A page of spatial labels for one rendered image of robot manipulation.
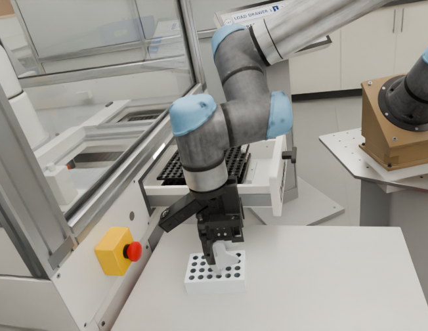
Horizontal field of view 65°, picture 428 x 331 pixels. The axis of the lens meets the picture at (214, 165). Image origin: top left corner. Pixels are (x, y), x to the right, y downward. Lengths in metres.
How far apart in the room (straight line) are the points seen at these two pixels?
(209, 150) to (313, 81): 3.38
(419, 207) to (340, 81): 2.80
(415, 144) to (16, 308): 1.03
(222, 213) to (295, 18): 0.35
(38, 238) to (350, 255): 0.61
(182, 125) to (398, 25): 3.43
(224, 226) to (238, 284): 0.15
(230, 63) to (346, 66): 3.29
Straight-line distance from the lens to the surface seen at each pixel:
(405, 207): 1.19
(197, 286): 0.73
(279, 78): 1.86
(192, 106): 0.51
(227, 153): 0.94
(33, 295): 0.71
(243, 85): 0.56
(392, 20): 3.82
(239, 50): 0.60
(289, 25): 0.59
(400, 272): 0.79
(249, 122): 0.53
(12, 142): 0.57
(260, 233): 0.86
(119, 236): 0.72
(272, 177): 0.75
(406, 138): 1.09
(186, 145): 0.54
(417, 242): 1.31
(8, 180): 0.57
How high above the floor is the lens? 1.32
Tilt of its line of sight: 28 degrees down
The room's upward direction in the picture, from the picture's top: 11 degrees counter-clockwise
